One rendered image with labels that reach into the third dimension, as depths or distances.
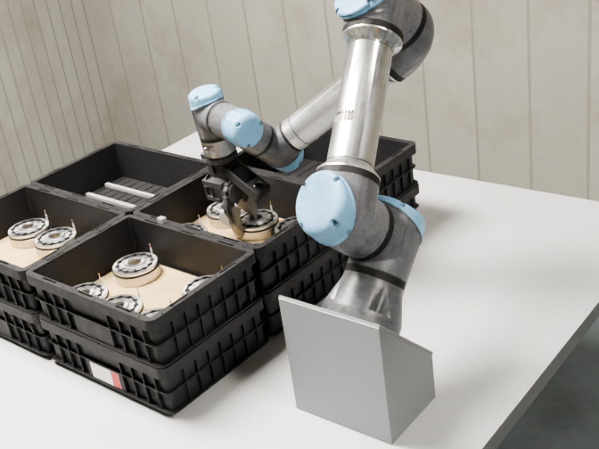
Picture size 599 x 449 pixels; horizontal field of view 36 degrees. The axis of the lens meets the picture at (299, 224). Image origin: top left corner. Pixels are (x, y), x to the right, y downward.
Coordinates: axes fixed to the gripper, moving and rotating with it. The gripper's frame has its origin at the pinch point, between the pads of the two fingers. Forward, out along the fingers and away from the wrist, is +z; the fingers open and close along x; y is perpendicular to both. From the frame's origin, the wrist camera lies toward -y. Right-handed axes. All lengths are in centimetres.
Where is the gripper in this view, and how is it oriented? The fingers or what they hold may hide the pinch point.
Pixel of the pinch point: (248, 228)
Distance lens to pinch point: 215.1
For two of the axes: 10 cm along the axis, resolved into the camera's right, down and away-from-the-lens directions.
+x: -6.1, 5.2, -5.9
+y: -7.7, -2.0, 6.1
